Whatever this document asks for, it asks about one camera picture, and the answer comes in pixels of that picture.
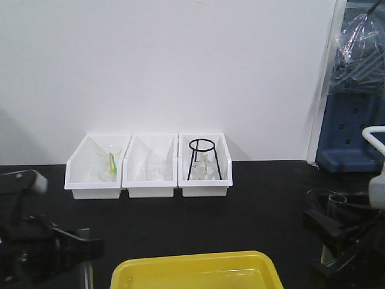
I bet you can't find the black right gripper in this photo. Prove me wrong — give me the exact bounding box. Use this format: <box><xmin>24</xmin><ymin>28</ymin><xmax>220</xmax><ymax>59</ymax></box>
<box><xmin>303</xmin><ymin>189</ymin><xmax>384</xmax><ymax>288</ymax></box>

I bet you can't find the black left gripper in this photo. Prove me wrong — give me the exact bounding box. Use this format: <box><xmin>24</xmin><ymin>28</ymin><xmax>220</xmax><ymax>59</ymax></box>
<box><xmin>1</xmin><ymin>216</ymin><xmax>104</xmax><ymax>285</ymax></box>

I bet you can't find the clear glass test tube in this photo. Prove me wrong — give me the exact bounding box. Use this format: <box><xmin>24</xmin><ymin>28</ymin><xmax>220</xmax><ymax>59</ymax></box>
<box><xmin>321</xmin><ymin>193</ymin><xmax>347</xmax><ymax>266</ymax></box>

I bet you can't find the yellow plastic tray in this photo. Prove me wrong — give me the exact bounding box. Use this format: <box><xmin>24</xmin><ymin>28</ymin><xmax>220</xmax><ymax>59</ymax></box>
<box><xmin>109</xmin><ymin>250</ymin><xmax>283</xmax><ymax>288</ymax></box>

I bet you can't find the white bin left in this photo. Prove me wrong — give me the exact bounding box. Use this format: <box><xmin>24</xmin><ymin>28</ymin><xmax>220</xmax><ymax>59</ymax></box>
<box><xmin>64</xmin><ymin>134</ymin><xmax>132</xmax><ymax>200</ymax></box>

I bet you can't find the white bin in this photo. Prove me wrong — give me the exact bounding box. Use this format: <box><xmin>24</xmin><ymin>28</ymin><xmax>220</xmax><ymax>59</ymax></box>
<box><xmin>122</xmin><ymin>134</ymin><xmax>178</xmax><ymax>198</ymax></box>
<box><xmin>64</xmin><ymin>134</ymin><xmax>132</xmax><ymax>200</ymax></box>
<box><xmin>178</xmin><ymin>133</ymin><xmax>233</xmax><ymax>197</ymax></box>

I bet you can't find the blue pegboard drying rack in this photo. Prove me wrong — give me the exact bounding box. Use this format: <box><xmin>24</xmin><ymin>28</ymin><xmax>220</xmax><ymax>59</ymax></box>
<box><xmin>315</xmin><ymin>92</ymin><xmax>384</xmax><ymax>173</ymax></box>

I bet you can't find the glass flask with yellow stick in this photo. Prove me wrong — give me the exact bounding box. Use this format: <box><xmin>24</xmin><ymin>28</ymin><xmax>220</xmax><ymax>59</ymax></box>
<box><xmin>97</xmin><ymin>144</ymin><xmax>122</xmax><ymax>182</ymax></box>

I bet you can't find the white faucet pipe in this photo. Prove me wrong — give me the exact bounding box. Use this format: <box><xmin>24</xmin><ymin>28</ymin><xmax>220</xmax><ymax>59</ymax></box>
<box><xmin>362</xmin><ymin>126</ymin><xmax>384</xmax><ymax>155</ymax></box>

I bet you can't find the small glass beaker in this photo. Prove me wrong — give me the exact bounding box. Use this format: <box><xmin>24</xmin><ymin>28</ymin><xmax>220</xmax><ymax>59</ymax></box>
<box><xmin>144</xmin><ymin>161</ymin><xmax>164</xmax><ymax>181</ymax></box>

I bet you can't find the white bin middle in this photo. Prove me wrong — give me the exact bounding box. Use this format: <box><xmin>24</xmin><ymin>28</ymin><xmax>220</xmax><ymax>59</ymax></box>
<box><xmin>122</xmin><ymin>134</ymin><xmax>178</xmax><ymax>198</ymax></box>

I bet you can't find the white bin right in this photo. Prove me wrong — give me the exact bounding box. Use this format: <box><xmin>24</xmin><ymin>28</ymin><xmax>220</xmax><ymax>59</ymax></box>
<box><xmin>178</xmin><ymin>133</ymin><xmax>233</xmax><ymax>197</ymax></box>

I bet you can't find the glass conical flask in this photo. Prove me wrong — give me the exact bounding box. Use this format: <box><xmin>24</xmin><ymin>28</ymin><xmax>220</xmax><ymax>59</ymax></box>
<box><xmin>190</xmin><ymin>152</ymin><xmax>216</xmax><ymax>180</ymax></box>

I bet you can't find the clear plastic bag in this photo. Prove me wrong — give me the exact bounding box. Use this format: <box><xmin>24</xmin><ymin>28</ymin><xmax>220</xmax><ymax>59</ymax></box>
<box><xmin>329</xmin><ymin>1</ymin><xmax>384</xmax><ymax>94</ymax></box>

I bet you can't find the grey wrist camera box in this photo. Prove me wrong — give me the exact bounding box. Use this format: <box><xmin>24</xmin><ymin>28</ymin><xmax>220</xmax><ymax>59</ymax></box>
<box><xmin>368</xmin><ymin>167</ymin><xmax>385</xmax><ymax>210</ymax></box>

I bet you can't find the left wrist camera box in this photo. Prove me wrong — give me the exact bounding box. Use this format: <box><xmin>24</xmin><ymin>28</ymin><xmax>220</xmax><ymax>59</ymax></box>
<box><xmin>1</xmin><ymin>170</ymin><xmax>48</xmax><ymax>196</ymax></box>

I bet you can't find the black wire tripod stand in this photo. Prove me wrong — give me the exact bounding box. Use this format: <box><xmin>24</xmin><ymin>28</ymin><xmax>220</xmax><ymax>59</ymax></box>
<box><xmin>187</xmin><ymin>138</ymin><xmax>223</xmax><ymax>181</ymax></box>

